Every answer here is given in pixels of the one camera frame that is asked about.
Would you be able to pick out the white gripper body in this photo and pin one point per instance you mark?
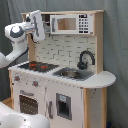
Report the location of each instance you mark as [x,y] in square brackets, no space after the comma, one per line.
[30,28]

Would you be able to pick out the white toy microwave door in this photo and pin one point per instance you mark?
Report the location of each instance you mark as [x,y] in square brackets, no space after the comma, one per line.
[72,24]

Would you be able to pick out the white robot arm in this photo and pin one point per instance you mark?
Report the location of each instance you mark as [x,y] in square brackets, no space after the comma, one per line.
[17,33]

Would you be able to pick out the wooden toy kitchen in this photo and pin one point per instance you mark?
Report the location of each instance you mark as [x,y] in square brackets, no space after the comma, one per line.
[88,97]

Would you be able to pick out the grey range hood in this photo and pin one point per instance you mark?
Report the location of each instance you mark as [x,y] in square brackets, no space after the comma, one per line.
[46,28]

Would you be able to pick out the black stovetop red burners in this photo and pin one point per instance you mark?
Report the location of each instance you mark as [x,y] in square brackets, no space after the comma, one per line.
[39,66]

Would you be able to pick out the right red oven knob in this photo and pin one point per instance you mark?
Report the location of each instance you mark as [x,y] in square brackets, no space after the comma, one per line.
[35,83]

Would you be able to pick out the grey metal sink basin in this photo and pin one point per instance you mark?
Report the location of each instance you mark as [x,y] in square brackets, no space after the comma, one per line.
[74,74]

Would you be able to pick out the black toy faucet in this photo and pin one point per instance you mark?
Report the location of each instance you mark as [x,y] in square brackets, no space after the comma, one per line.
[83,64]

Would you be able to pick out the oven door with window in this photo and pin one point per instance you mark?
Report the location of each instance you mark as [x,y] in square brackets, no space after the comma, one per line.
[28,102]

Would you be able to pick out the grey ice dispenser panel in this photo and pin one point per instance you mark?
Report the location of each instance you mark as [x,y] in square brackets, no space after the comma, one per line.
[63,105]

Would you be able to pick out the grey cupboard door handle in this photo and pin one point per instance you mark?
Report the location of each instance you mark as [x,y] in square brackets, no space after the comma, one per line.
[50,110]

